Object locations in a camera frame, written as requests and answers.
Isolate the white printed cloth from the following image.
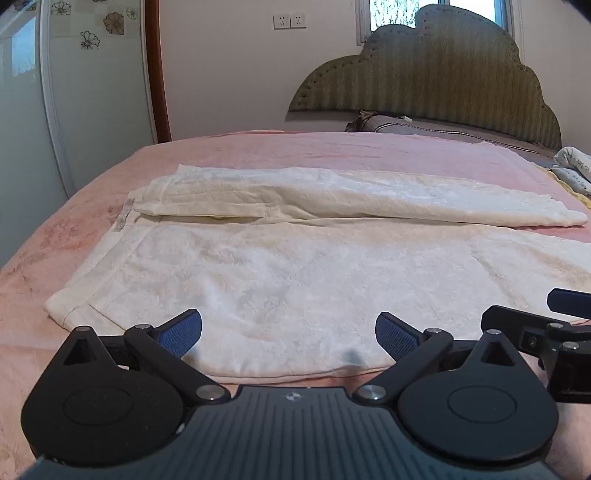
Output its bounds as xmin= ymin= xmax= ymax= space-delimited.
xmin=549 ymin=146 xmax=591 ymax=205

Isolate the green padded headboard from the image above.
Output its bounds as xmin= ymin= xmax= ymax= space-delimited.
xmin=287 ymin=4 xmax=563 ymax=151

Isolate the pink floral blanket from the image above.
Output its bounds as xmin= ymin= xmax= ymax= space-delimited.
xmin=0 ymin=129 xmax=591 ymax=480

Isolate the cream white towel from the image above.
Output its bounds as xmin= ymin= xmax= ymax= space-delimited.
xmin=44 ymin=162 xmax=591 ymax=385

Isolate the brown wooden door frame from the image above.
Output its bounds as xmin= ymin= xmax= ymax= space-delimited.
xmin=144 ymin=0 xmax=173 ymax=144

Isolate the grey brown pillow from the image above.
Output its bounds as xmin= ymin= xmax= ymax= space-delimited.
xmin=344 ymin=110 xmax=561 ymax=160

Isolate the window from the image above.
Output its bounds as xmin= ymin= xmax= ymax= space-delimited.
xmin=355 ymin=0 xmax=514 ymax=47

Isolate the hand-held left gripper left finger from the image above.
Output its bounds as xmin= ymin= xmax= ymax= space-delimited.
xmin=61 ymin=309 xmax=231 ymax=405

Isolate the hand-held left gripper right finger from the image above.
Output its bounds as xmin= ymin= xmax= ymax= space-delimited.
xmin=353 ymin=311 xmax=521 ymax=405

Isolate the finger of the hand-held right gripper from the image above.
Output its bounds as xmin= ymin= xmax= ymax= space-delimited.
xmin=481 ymin=305 xmax=557 ymax=344
xmin=547 ymin=288 xmax=591 ymax=320

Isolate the wardrobe door with flower stickers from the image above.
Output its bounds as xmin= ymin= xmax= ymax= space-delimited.
xmin=0 ymin=0 xmax=158 ymax=269

